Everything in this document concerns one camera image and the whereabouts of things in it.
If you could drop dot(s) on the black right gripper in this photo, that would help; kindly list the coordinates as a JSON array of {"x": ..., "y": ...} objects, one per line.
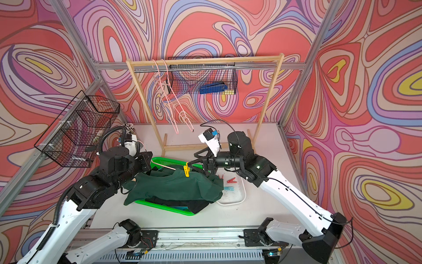
[{"x": 203, "y": 160}]

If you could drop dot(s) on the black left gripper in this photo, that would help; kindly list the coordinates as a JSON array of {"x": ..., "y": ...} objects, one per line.
[{"x": 145, "y": 161}]

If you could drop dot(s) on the pink hanger of green shirt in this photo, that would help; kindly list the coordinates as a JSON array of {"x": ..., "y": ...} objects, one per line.
[{"x": 162, "y": 162}]

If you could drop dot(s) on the yellow plastic clothespin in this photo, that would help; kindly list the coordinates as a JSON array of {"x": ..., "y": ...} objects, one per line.
[{"x": 187, "y": 170}]

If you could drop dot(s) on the red plastic clothespin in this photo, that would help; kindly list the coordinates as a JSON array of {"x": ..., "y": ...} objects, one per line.
[{"x": 232, "y": 181}]

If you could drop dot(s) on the dark green t-shirt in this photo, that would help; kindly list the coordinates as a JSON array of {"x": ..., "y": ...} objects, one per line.
[{"x": 173, "y": 185}]

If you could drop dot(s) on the black t-shirt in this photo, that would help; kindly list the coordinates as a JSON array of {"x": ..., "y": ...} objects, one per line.
[{"x": 193, "y": 206}]

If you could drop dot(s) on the pink hanger of teal shirt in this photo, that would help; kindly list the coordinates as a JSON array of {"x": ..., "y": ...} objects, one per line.
[{"x": 165, "y": 100}]

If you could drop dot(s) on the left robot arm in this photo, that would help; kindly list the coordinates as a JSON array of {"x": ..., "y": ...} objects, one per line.
[{"x": 121, "y": 159}]

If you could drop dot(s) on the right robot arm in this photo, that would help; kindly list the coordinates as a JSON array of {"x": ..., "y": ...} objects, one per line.
[{"x": 319, "y": 230}]

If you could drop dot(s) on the green plastic basket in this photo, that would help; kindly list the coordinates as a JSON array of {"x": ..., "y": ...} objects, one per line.
[{"x": 160, "y": 207}]

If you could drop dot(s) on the clear pencil cup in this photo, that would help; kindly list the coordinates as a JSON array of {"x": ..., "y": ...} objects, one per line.
[{"x": 130, "y": 128}]

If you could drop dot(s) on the white plastic tray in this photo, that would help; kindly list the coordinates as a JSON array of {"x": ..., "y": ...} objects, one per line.
[{"x": 235, "y": 197}]

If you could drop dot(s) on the blue item in basket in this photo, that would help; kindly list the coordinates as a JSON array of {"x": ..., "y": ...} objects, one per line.
[{"x": 213, "y": 88}]

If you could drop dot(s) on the metal hanging rod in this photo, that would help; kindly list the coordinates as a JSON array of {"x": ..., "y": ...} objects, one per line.
[{"x": 188, "y": 67}]

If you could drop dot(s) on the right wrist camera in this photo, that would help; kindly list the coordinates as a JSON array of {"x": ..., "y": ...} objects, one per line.
[{"x": 210, "y": 137}]

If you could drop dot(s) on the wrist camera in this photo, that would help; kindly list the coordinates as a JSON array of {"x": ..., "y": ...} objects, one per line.
[
  {"x": 210, "y": 137},
  {"x": 130, "y": 142}
]

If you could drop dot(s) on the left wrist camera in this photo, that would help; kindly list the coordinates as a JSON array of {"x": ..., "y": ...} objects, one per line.
[{"x": 130, "y": 142}]

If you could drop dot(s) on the black wire basket left wall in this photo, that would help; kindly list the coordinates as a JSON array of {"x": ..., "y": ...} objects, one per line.
[{"x": 73, "y": 137}]

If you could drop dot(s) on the black wire basket wall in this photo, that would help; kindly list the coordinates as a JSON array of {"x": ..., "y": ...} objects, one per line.
[
  {"x": 189, "y": 82},
  {"x": 73, "y": 137}
]

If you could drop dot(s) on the black wire basket back wall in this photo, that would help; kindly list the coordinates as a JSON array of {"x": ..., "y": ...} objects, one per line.
[{"x": 189, "y": 82}]

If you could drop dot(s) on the wooden clothes rack frame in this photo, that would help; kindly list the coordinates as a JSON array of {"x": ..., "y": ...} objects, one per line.
[{"x": 255, "y": 88}]

